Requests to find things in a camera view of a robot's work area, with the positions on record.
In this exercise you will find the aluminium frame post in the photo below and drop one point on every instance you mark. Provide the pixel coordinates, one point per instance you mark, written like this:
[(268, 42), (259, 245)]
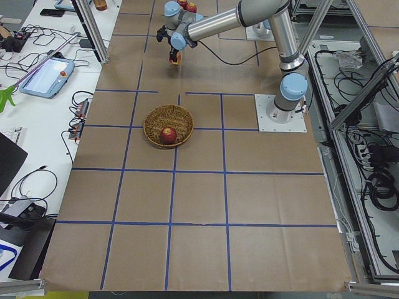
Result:
[(91, 29)]

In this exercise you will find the red apple on plate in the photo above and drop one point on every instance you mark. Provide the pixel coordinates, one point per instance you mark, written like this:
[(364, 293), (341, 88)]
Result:
[(183, 3), (191, 7)]

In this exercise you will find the black smartphone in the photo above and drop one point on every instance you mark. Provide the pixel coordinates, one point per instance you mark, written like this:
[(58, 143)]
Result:
[(52, 12)]

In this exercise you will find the black laptop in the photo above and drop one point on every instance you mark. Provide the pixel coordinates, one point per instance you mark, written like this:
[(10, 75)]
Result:
[(12, 159)]

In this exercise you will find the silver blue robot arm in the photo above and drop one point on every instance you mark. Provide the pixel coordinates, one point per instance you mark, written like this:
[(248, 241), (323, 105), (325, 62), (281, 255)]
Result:
[(226, 65)]

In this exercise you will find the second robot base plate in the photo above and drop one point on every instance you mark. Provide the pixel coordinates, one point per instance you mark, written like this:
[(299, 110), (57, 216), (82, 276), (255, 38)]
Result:
[(260, 31)]

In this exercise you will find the woven wicker basket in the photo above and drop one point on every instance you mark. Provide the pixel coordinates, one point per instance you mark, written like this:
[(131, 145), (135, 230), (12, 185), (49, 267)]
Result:
[(174, 116)]

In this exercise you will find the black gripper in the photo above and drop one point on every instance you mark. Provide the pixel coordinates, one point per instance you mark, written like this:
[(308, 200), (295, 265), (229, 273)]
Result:
[(173, 50)]

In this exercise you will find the blue teach pendant tablet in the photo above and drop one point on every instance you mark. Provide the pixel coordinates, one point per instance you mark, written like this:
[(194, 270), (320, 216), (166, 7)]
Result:
[(47, 81)]

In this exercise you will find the red apple back on plate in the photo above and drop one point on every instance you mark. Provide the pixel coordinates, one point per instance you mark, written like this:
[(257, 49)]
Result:
[(191, 7)]

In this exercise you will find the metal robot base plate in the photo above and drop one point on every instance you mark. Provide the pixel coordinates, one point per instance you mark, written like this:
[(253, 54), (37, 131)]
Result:
[(273, 120)]

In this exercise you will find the carried red apple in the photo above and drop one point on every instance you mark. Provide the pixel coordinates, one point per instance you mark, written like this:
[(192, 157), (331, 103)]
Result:
[(178, 59)]

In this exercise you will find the red apple left on plate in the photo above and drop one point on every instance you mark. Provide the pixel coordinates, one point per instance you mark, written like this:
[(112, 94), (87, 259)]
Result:
[(183, 3)]

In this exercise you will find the red apple in basket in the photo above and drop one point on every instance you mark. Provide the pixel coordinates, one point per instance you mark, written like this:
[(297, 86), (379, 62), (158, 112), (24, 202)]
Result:
[(168, 135)]

